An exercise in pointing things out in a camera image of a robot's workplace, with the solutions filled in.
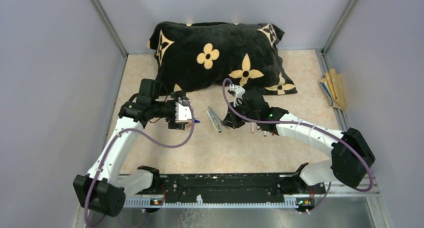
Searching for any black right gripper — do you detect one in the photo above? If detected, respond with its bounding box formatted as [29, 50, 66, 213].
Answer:
[222, 100, 259, 130]

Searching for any white pen with light-green cap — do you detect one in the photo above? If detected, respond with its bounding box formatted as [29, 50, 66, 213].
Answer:
[206, 110, 222, 133]

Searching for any white pen with blue end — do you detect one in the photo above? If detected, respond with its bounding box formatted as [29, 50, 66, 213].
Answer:
[208, 107, 222, 133]

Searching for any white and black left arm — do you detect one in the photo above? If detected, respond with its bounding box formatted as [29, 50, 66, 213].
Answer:
[72, 79, 194, 217]

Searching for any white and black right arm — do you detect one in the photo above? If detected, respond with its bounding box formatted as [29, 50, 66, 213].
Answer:
[223, 85, 376, 194]

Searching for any black pillow with cream flowers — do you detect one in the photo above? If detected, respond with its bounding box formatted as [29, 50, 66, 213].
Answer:
[147, 21, 297, 96]

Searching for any folded yellow and blue cloth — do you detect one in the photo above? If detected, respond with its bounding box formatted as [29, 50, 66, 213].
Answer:
[319, 68, 347, 111]

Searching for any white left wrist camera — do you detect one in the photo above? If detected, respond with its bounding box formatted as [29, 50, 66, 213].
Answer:
[175, 101, 193, 122]

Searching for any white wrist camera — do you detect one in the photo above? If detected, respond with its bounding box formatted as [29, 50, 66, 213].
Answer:
[175, 101, 193, 122]
[228, 84, 246, 107]

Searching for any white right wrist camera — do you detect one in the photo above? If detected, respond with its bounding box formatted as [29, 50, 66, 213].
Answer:
[228, 84, 246, 107]

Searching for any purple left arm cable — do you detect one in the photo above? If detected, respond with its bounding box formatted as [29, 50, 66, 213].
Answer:
[83, 101, 196, 228]

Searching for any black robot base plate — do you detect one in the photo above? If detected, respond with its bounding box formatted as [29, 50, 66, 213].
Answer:
[138, 173, 326, 204]

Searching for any aluminium wall rail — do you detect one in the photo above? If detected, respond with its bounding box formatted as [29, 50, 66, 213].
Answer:
[90, 0, 129, 58]

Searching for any aluminium front frame rail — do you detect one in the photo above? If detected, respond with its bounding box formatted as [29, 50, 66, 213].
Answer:
[73, 167, 391, 228]

